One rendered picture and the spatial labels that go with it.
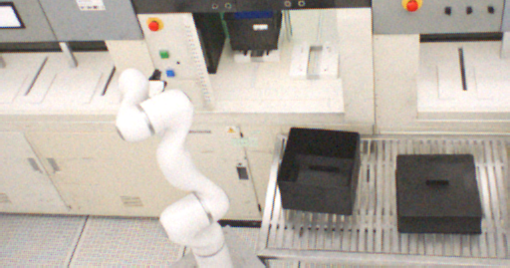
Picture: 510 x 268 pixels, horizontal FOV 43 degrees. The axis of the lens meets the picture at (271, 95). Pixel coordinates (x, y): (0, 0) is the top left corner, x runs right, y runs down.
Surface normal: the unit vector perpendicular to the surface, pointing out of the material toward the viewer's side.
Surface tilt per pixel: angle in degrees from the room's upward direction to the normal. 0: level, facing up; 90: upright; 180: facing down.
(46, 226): 0
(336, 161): 0
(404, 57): 90
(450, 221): 90
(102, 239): 0
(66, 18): 90
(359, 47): 90
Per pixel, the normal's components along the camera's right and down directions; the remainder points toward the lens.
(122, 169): -0.13, 0.70
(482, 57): -0.14, -0.71
